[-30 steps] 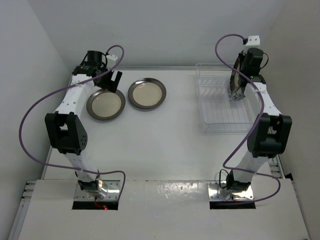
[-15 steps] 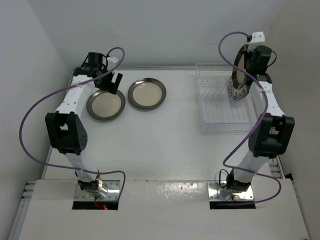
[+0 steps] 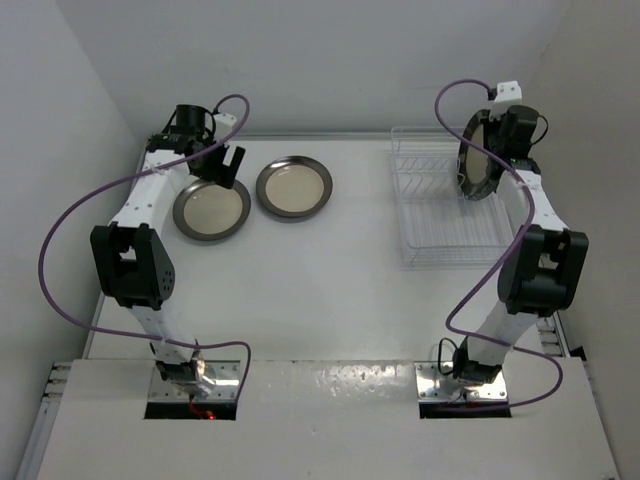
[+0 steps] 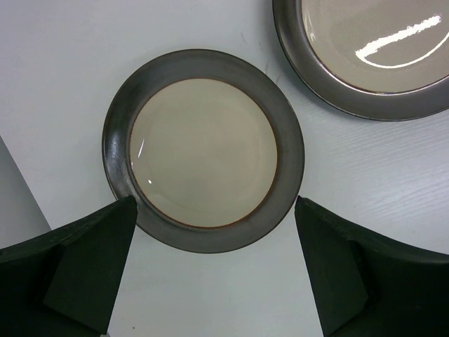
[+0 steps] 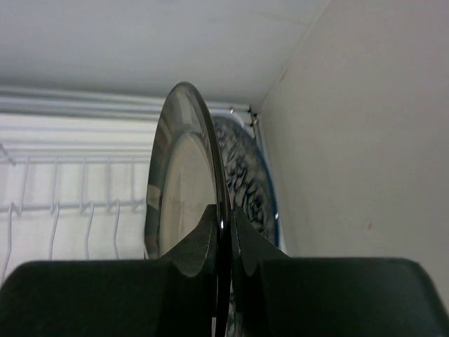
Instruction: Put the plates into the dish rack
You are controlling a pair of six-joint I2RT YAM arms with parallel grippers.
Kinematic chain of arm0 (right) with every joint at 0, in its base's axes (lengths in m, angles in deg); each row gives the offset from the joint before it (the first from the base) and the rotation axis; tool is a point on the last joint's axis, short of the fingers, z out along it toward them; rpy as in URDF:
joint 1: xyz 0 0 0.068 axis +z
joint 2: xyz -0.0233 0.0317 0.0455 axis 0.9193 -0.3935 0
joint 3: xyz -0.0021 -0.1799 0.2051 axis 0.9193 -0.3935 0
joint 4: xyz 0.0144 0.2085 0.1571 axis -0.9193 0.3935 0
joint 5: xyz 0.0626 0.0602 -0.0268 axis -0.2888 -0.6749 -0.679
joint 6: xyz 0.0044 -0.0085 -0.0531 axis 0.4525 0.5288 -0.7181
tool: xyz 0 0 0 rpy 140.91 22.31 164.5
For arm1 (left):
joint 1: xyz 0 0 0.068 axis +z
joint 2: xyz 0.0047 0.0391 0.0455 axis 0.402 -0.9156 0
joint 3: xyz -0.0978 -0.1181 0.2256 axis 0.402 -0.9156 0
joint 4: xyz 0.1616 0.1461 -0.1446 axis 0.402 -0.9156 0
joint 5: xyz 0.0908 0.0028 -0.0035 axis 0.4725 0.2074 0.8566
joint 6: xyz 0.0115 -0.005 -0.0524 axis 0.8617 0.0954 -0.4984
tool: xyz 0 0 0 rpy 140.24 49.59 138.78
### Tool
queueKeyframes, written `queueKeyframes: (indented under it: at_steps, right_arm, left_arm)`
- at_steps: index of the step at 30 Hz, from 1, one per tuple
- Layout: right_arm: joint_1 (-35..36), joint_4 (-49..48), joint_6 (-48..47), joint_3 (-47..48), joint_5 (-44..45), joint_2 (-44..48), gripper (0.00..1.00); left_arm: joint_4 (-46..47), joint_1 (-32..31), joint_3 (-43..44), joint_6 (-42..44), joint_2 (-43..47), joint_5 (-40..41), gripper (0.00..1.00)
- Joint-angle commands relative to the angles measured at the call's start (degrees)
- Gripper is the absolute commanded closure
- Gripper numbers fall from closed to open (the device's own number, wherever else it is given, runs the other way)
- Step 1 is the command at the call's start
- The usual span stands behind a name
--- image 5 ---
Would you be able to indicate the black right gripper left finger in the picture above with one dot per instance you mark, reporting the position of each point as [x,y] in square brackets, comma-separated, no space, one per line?
[88,298]

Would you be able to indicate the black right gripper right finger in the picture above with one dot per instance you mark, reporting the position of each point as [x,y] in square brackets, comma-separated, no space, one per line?
[279,295]

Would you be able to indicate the blue floral white plate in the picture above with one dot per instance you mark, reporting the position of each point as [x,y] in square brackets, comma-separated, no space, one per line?
[250,187]

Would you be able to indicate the grey rim plate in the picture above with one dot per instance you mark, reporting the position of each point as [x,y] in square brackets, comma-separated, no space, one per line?
[189,212]

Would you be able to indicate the white wire dish rack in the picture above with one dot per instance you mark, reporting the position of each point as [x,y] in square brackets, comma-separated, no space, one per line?
[77,203]

